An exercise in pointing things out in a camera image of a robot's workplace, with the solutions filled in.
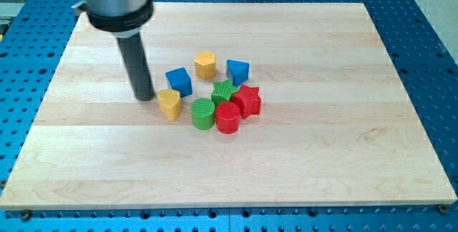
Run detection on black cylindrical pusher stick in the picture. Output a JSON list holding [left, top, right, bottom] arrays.
[[117, 33, 155, 101]]

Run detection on yellow hexagon block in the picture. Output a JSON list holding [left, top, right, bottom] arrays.
[[195, 51, 217, 79]]

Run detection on blue triangle block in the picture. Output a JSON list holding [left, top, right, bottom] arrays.
[[226, 59, 250, 87]]

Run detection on blue cube block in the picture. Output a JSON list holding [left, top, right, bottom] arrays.
[[165, 67, 193, 97]]

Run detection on yellow heart block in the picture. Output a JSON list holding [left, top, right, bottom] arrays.
[[157, 89, 182, 121]]

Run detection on green cylinder block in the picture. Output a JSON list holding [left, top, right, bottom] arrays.
[[191, 98, 215, 130]]

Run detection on green star block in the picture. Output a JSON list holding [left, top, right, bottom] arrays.
[[211, 79, 238, 107]]

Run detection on red cylinder block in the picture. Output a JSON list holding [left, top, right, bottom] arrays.
[[215, 102, 240, 134]]

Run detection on red star block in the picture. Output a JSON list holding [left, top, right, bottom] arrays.
[[232, 84, 262, 119]]

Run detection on light wooden board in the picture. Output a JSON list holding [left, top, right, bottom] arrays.
[[1, 2, 457, 210]]

